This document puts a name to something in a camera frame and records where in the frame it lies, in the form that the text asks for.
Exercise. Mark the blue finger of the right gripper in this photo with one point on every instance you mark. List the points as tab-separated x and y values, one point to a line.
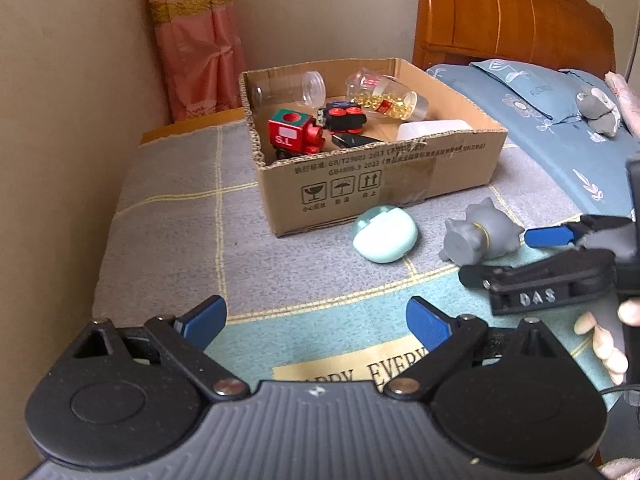
549	236

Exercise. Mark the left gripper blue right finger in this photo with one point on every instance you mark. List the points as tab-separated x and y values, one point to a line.
428	324

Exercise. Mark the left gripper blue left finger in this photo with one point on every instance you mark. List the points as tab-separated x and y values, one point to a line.
201	325

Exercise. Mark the capsule bottle with gold pills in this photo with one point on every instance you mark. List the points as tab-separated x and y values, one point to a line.
386	96

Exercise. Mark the blue black toy block car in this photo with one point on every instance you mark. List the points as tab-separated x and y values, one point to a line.
341	116

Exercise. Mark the tall clear plastic jar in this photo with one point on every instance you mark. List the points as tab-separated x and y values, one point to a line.
306	89

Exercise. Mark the person's right hand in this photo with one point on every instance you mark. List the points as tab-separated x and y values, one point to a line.
611	353

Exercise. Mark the mint green round case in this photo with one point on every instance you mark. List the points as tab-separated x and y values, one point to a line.
384	234

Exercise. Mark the grey plush toy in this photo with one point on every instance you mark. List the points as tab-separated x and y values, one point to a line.
599	111

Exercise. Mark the blue floral pillow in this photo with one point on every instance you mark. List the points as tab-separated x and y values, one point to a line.
552	93

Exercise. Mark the pink folded cloth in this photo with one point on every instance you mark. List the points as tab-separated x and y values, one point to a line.
629	102

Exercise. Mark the cardboard box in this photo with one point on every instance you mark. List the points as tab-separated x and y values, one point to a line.
307	192

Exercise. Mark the white flat box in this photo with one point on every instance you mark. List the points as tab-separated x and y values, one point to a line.
415	130

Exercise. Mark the small black flat object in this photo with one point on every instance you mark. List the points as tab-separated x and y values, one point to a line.
351	140

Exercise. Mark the red toy train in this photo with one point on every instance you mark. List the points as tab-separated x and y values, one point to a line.
294	133

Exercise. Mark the wooden headboard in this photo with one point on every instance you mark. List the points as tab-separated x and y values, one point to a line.
550	33

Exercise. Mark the pink curtain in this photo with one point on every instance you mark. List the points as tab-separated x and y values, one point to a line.
201	54

